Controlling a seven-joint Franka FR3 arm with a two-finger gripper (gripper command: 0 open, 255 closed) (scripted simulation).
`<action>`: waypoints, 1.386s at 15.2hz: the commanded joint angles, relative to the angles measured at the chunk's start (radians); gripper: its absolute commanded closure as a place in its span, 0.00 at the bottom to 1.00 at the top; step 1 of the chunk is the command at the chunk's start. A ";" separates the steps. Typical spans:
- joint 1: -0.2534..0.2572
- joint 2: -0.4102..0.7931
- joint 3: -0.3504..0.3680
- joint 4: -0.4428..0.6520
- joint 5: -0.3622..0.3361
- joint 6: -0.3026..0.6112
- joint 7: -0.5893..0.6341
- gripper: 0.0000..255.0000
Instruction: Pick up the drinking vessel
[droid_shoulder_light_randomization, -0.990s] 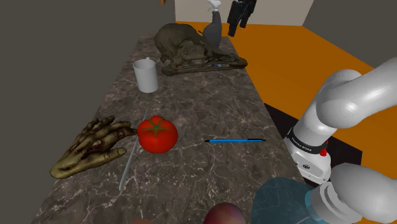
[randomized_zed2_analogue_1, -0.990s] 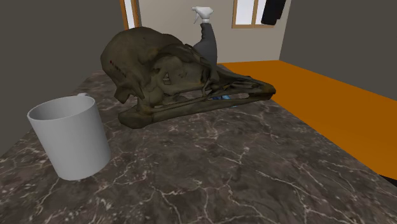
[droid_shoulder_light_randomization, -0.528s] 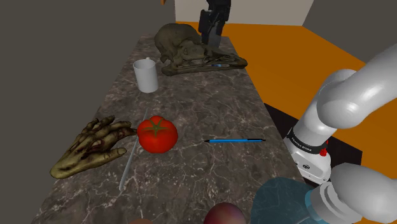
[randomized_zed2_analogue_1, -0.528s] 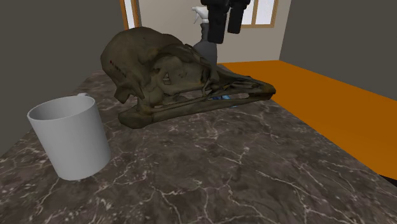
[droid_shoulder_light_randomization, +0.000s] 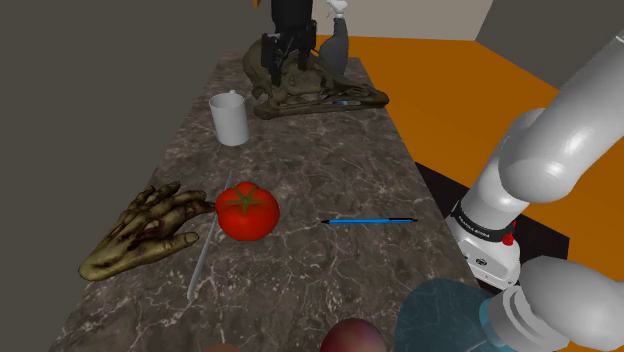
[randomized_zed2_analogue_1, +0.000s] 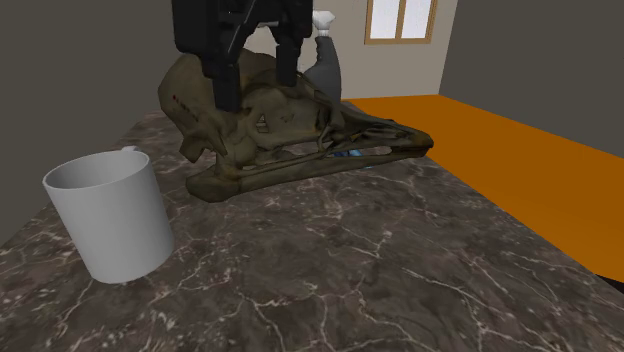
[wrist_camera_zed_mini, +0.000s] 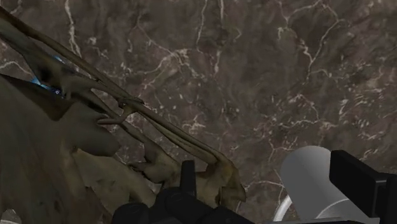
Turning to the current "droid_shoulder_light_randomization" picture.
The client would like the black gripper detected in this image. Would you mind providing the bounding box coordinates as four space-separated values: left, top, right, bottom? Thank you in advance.
261 0 319 88

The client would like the olive dinosaur skull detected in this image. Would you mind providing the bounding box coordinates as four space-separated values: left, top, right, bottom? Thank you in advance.
242 38 391 120

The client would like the grey vase with white top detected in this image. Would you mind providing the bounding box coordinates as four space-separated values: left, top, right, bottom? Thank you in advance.
318 0 351 76

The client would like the white cup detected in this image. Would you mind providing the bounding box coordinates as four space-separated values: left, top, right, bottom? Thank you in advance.
208 89 251 147

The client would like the red tomato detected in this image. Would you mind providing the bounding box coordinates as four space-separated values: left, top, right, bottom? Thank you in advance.
214 181 282 243

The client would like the blue pen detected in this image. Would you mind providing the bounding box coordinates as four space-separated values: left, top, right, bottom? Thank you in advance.
321 216 419 226

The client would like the thin grey rod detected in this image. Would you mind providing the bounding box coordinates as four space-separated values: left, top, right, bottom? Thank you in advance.
186 170 234 301

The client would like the olive zombie hand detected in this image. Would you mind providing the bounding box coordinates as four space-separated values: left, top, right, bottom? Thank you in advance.
77 180 216 283

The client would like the dark red ball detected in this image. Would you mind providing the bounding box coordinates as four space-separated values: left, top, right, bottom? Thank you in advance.
319 317 389 352

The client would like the teal and white rounded object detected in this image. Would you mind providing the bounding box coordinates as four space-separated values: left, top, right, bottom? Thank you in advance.
393 256 624 352

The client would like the black robot stand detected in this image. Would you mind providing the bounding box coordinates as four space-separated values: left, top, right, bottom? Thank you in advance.
415 162 571 289

